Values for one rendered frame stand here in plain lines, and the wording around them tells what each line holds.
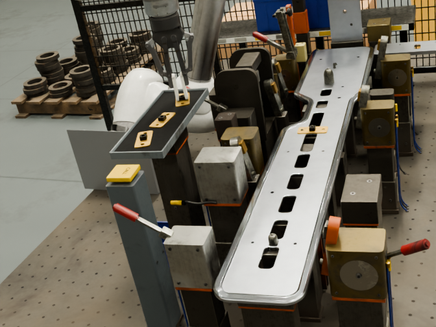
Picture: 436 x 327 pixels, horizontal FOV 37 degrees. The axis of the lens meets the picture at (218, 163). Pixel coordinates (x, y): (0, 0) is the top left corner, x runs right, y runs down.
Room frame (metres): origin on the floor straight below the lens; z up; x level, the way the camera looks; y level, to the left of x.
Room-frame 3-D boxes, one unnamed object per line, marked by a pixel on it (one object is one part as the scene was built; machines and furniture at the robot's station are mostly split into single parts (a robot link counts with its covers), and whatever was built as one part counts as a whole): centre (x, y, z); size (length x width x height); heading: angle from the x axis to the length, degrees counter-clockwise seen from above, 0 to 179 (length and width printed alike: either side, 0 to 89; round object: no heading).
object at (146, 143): (1.46, 0.17, 1.17); 0.08 x 0.04 x 0.01; 174
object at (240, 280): (1.63, -0.28, 1.00); 1.38 x 0.22 x 0.02; 158
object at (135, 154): (1.56, 0.12, 1.16); 0.37 x 0.14 x 0.02; 158
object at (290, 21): (2.24, -0.34, 0.95); 0.03 x 0.01 x 0.50; 158
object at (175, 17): (1.67, 0.06, 1.36); 0.08 x 0.07 x 0.09; 87
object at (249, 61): (1.82, -0.13, 0.94); 0.18 x 0.13 x 0.49; 158
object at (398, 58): (1.95, -0.63, 0.87); 0.12 x 0.07 x 0.35; 68
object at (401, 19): (2.56, -0.42, 1.01); 0.90 x 0.22 x 0.03; 68
